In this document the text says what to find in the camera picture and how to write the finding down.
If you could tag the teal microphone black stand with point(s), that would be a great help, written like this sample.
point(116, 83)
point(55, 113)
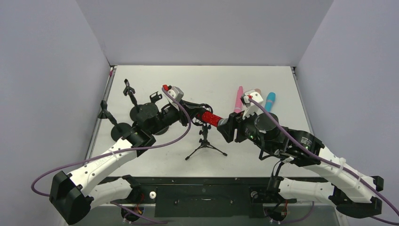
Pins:
point(135, 112)

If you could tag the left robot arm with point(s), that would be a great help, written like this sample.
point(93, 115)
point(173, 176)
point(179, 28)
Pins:
point(76, 193)

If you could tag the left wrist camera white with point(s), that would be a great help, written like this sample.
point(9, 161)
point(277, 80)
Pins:
point(176, 93)

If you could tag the pink microphone black stand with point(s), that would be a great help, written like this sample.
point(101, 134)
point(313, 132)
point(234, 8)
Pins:
point(154, 97)

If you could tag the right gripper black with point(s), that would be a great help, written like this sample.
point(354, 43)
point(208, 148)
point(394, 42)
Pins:
point(230, 127)

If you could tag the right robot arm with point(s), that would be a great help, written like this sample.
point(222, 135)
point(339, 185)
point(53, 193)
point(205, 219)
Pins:
point(348, 191)

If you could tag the beige microphone black stand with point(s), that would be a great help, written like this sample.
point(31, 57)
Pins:
point(119, 129)

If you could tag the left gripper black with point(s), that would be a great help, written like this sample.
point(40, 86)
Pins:
point(192, 108)

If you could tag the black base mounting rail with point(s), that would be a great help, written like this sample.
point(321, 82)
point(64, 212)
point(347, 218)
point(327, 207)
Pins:
point(206, 197)

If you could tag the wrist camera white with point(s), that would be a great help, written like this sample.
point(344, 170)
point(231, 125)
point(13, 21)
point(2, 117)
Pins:
point(176, 93)
point(251, 108)

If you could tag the black tripod shock-mount stand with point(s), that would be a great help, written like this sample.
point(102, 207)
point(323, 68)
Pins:
point(204, 137)

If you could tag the red mesh microphone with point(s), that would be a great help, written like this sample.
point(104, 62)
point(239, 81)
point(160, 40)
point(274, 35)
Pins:
point(210, 118)

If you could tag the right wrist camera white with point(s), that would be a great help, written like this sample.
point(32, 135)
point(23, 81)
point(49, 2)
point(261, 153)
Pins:
point(251, 108)

